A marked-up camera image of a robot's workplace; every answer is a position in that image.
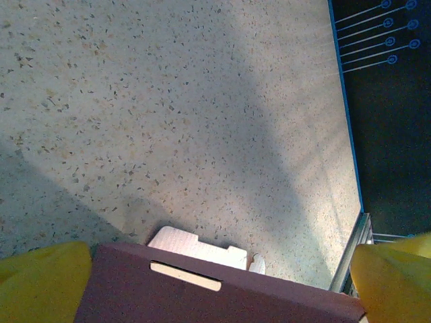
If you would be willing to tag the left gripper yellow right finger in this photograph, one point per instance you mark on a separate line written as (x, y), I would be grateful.
(397, 282)

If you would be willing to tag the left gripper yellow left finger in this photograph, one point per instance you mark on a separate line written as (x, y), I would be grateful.
(40, 286)

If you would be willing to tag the aluminium rail beam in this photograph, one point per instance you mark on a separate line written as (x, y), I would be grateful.
(353, 255)

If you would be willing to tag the blue-edged table side rail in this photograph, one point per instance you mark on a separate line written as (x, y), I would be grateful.
(346, 101)

